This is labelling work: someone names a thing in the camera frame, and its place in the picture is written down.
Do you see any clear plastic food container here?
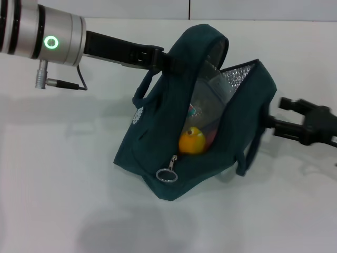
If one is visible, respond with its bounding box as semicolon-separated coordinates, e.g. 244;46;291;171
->
187;76;232;134

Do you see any yellow toy banana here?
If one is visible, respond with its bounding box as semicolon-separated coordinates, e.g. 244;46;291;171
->
178;126;207;156

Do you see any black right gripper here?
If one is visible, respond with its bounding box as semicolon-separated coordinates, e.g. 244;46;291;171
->
264;96;337;148

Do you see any left gripper cable with plug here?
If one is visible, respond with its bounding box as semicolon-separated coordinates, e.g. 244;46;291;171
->
35;60;88;92

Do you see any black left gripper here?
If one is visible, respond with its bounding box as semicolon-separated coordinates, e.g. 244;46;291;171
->
83;30;187;75

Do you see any dark teal insulated lunch bag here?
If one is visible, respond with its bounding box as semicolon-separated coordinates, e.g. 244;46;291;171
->
113;23;278;202

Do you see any pink toy peach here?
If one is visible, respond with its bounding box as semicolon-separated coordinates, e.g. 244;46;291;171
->
204;128;219;149

